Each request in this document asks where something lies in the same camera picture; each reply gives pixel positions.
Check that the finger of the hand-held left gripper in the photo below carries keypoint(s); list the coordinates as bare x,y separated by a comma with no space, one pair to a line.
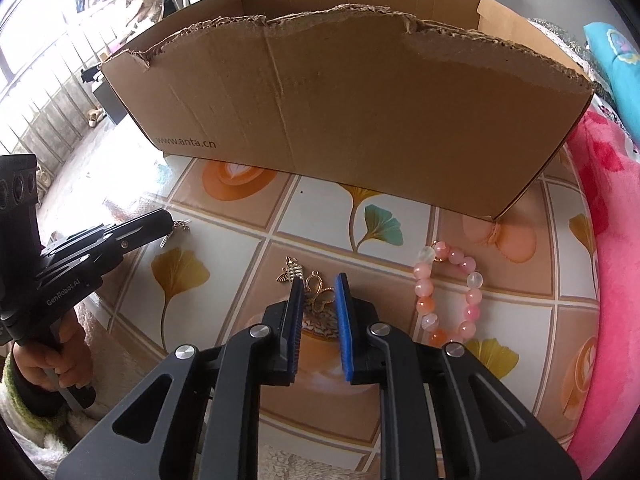
130,250
145,224

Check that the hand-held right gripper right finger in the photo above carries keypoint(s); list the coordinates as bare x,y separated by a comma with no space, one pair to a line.
345,330

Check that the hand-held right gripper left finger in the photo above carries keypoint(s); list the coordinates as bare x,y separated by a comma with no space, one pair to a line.
295,330

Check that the small ribbed gold charm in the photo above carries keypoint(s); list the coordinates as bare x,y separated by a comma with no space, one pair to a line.
166,241

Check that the gold looped charm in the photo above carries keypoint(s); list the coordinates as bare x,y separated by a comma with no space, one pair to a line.
320,294

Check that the gold fishbone charm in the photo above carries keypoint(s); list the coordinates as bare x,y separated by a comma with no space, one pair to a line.
291,270

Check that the brown cardboard box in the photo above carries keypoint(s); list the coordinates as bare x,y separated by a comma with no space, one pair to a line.
350,100

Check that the person's left hand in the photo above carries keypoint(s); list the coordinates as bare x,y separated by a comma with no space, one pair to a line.
35,365

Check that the pair of beige shoes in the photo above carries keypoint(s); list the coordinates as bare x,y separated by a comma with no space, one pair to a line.
95,117

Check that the window railing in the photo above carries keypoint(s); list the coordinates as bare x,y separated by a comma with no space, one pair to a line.
45,125

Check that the dark cabinet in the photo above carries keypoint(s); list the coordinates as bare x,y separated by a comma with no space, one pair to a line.
107,100

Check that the pink floral blanket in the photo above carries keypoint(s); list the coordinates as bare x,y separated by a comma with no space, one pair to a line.
615,240

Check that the grey lace cloth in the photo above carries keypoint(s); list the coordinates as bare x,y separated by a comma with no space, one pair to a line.
565,45

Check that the blue cartoon pillow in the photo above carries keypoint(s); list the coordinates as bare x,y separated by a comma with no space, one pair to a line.
615,70

